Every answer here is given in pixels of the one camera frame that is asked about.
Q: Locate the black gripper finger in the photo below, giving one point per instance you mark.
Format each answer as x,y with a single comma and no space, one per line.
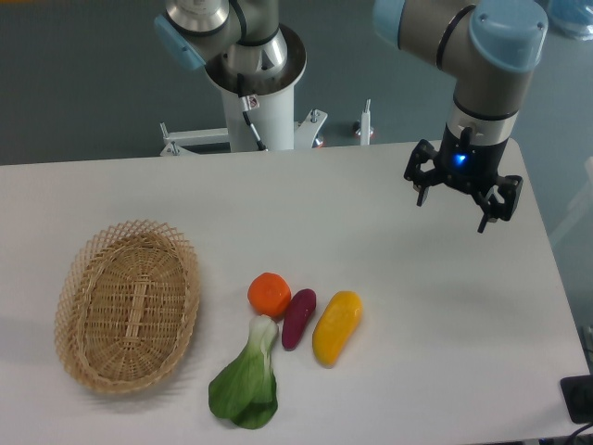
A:
424,170
501,200

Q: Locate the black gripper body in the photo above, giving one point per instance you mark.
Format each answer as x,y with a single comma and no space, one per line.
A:
468,167

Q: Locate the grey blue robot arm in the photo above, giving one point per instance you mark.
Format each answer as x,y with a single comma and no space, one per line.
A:
491,48

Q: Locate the yellow mango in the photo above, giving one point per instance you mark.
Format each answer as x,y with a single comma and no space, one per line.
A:
339,321

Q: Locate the blue object top right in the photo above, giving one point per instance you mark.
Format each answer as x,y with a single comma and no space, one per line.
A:
573,17

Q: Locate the purple sweet potato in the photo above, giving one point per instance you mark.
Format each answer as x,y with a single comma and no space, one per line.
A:
296,318

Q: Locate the orange fruit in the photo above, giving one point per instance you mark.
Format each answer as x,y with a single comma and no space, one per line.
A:
269,295

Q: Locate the black device at table edge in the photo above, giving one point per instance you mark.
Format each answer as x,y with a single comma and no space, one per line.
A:
577,394

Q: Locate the green bok choy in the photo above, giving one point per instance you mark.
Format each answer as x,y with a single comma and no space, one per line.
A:
245,391

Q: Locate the woven wicker basket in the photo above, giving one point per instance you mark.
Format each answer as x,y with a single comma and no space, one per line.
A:
128,307

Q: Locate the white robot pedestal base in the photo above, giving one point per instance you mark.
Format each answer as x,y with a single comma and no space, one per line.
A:
257,87

